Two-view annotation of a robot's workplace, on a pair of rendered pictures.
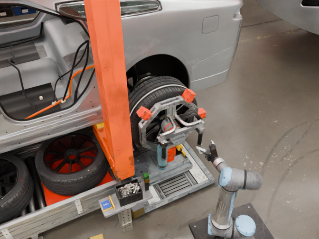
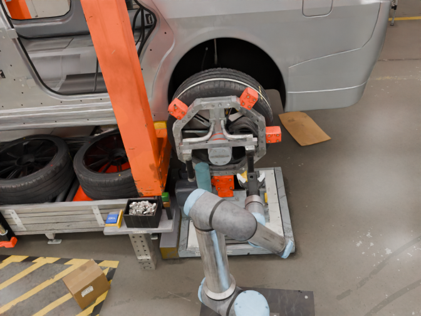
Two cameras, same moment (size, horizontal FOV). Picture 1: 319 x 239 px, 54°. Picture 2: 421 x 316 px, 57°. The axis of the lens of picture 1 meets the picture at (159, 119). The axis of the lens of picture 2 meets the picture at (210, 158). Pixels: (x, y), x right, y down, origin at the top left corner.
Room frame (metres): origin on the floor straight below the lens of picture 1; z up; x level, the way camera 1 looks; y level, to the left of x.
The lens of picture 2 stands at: (0.34, -1.04, 2.21)
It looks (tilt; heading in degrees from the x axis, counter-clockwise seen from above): 38 degrees down; 33
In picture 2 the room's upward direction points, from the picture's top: 7 degrees counter-clockwise
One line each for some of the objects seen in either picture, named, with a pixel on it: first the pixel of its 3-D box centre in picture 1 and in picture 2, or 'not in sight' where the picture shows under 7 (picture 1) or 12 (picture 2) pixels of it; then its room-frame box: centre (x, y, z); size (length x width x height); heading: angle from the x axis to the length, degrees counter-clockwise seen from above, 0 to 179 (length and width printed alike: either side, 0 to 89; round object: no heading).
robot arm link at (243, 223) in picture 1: (242, 228); (250, 313); (1.16, -0.62, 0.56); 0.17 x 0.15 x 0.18; 80
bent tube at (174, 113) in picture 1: (187, 114); (235, 123); (1.89, -0.23, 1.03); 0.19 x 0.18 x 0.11; 27
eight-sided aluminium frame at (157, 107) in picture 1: (168, 125); (220, 138); (1.96, -0.08, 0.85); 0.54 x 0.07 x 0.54; 117
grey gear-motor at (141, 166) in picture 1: (133, 160); (191, 186); (2.05, 0.27, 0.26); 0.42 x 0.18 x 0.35; 27
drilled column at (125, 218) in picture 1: (124, 214); (143, 244); (1.48, 0.31, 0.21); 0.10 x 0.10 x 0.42; 27
